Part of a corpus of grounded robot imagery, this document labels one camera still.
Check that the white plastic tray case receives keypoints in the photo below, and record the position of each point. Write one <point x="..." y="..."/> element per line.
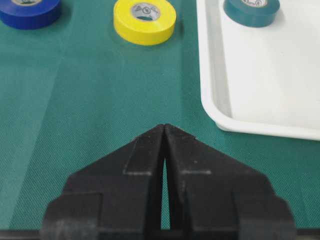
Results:
<point x="261" y="80"/>

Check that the green tape roll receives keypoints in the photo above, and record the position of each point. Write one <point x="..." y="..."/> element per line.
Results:
<point x="252" y="13"/>

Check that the blue tape roll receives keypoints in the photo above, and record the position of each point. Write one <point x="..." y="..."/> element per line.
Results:
<point x="29" y="14"/>

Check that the green table cloth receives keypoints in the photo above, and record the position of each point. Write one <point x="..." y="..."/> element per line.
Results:
<point x="74" y="91"/>

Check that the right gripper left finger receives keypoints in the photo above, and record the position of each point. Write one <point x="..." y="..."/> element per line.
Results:
<point x="118" y="197"/>

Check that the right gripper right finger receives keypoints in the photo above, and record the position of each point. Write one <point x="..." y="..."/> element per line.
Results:
<point x="213" y="196"/>

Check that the yellow tape roll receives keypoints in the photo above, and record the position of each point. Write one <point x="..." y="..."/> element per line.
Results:
<point x="144" y="22"/>

